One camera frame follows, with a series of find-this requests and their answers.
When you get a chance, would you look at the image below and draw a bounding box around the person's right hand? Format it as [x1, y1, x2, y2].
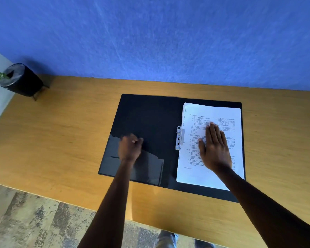
[198, 122, 233, 173]

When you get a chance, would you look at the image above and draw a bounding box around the person's left hand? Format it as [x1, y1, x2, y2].
[118, 134, 144, 163]

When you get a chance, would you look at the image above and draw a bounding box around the stack of printed white papers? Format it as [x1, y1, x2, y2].
[176, 103, 245, 191]

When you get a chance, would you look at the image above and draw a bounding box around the person's right forearm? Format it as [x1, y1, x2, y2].
[214, 166, 310, 248]

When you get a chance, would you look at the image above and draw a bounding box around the person's left forearm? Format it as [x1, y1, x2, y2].
[77, 159, 135, 248]

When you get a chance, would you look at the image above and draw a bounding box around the silver metal folder clip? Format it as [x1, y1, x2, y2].
[175, 126, 185, 151]

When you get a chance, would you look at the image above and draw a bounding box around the black file folder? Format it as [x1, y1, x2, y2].
[98, 94, 246, 203]

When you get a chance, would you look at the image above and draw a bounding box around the person's grey trouser leg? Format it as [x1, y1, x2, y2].
[155, 229, 179, 248]
[194, 239, 215, 248]

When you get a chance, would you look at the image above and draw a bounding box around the black plant pot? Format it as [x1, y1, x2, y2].
[0, 63, 50, 101]

